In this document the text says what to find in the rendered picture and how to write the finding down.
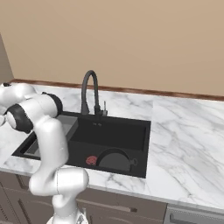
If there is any black kitchen sink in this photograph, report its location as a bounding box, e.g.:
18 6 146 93
11 110 152 179

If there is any grey rectangular sink tray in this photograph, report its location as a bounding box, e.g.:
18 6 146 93
23 114 80 158

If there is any grey tap lever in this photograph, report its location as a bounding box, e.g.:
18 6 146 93
101 101 109 116

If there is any black arched tap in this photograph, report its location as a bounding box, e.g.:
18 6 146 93
80 69 103 116

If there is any red round sponge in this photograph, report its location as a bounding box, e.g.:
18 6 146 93
86 155 99 166

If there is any brown drawer front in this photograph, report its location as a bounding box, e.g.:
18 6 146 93
76 187 168 224

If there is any grey-brown tall cabinet side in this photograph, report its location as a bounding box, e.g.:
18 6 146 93
0 34 15 85

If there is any grey dishwasher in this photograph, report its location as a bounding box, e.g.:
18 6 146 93
163 203 224 224

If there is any brown cupboard door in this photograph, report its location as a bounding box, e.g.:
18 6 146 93
0 171 56 224

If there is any dark drawer handle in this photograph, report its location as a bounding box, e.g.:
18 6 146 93
83 199 138 213

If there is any dark dishwasher handle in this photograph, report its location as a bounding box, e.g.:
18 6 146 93
169 213 224 224

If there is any dark cupboard handle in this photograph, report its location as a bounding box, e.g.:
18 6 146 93
17 199 32 224

